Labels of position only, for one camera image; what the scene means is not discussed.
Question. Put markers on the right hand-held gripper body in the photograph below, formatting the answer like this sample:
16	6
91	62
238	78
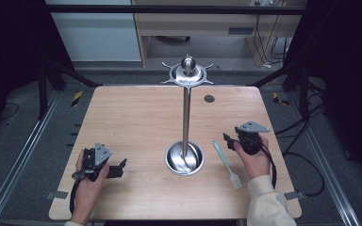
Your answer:
250	139

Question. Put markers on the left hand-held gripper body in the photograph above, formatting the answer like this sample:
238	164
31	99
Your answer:
102	153

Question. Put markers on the steel utensil stand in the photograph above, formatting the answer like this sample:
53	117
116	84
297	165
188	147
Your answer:
186	119

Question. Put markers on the person's right hand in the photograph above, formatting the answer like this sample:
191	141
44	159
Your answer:
257	164

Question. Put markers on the person's left hand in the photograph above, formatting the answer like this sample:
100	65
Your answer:
88	191

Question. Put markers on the dark round table grommet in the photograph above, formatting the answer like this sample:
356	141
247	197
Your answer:
209	99

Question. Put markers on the yellow black tape strip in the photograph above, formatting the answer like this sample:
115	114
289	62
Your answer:
77	98
278	99

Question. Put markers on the black metal stand legs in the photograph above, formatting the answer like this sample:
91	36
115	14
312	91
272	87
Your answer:
303	91
42	91

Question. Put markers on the white power plug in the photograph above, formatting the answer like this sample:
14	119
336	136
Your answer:
267	66

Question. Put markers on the light wooden desk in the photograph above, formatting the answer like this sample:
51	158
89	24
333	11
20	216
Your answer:
201	26

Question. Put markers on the white cabinet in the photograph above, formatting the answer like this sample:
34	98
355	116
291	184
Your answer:
97	37

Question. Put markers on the black curtain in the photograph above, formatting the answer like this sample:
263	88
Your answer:
345	62
9	47

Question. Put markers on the grey table bracket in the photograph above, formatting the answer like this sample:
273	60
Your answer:
57	195
294	195

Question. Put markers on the aluminium floor rail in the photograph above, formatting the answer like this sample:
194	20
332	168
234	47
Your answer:
15	163
323	163

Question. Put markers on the black horizontal frame bar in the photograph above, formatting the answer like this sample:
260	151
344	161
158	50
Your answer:
169	9

